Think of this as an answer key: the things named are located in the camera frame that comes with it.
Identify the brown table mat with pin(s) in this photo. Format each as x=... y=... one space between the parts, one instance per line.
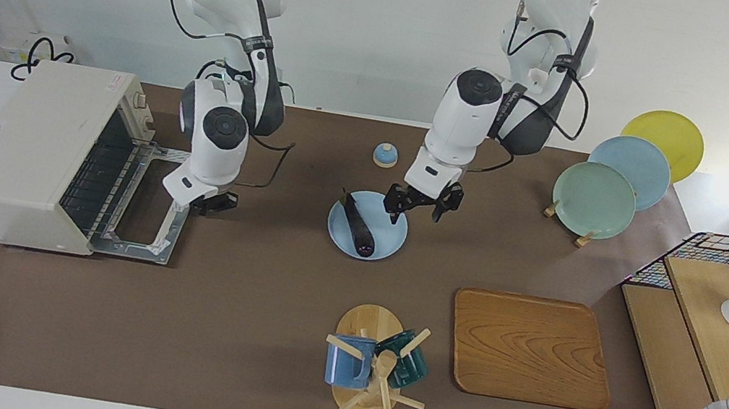
x=284 y=294

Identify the blue mug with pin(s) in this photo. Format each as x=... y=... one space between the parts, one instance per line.
x=345 y=366

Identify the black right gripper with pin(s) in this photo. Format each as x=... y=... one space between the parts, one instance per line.
x=215 y=199

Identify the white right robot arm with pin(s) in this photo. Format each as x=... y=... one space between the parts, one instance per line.
x=222 y=131

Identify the large light blue plate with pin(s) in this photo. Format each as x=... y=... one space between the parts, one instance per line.
x=641 y=164

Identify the glass oven door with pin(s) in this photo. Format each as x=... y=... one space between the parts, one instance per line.
x=166 y=232

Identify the large yellow plate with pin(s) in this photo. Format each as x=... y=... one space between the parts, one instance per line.
x=671 y=136

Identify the wooden plate rack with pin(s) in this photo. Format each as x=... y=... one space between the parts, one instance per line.
x=583 y=238

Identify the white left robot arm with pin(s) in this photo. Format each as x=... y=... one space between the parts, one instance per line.
x=469 y=119

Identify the silver oven knob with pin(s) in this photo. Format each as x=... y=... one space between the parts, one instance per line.
x=148 y=123
x=140 y=100

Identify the small blue bell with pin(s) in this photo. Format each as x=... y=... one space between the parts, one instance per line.
x=385 y=156

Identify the small light blue plate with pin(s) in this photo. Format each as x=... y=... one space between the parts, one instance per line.
x=385 y=237

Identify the large pale green plate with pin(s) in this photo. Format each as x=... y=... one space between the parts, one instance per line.
x=592 y=200

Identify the dark green mug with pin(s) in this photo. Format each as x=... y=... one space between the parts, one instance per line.
x=412 y=366

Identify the dark purple eggplant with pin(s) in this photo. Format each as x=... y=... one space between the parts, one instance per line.
x=357 y=225

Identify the wooden serving tray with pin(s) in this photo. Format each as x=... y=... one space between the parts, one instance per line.
x=528 y=347

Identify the beige toaster oven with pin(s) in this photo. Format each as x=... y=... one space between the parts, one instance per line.
x=21 y=157

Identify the wooden mug tree stand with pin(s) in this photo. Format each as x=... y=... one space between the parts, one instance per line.
x=372 y=319

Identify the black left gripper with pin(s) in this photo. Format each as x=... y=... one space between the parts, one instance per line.
x=420 y=200

